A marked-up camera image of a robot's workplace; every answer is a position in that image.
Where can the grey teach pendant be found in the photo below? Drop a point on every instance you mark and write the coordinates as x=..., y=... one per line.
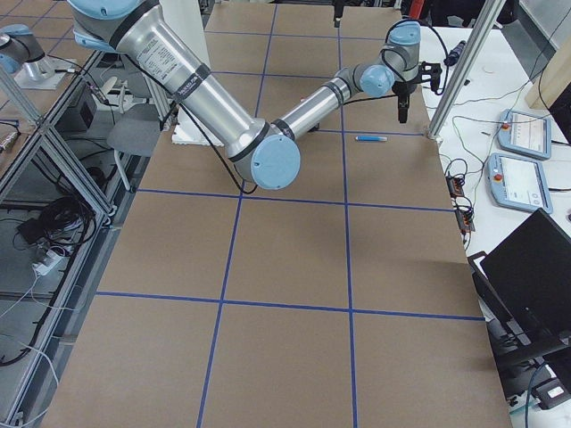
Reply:
x=518, y=183
x=525, y=134

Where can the blue highlighter pen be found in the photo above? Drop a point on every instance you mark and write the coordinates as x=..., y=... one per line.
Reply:
x=371, y=138

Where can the near orange usb hub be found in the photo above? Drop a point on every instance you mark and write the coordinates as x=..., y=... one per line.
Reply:
x=464, y=216

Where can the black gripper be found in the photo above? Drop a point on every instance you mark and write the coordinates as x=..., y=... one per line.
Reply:
x=337, y=10
x=403, y=91

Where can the orange usb hub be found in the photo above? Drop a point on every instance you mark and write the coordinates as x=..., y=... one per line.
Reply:
x=455, y=186
x=464, y=216

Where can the near grey teach pendant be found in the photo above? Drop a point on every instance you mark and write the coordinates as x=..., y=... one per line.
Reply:
x=518, y=183

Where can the white power strip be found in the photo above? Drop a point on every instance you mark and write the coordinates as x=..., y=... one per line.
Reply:
x=47, y=263

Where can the far orange usb hub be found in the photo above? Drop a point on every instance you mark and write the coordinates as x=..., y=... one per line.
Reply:
x=455, y=186

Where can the grey office chair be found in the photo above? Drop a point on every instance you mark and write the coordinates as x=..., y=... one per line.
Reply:
x=136, y=133

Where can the folded dark blue umbrella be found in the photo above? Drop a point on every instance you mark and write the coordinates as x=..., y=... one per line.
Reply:
x=452, y=58

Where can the black laptop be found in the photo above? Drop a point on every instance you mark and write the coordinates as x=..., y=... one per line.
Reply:
x=525, y=282

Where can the aluminium frame post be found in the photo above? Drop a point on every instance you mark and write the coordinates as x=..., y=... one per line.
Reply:
x=478, y=35

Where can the far grey teach pendant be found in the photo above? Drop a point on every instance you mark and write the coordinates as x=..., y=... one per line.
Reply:
x=525, y=134

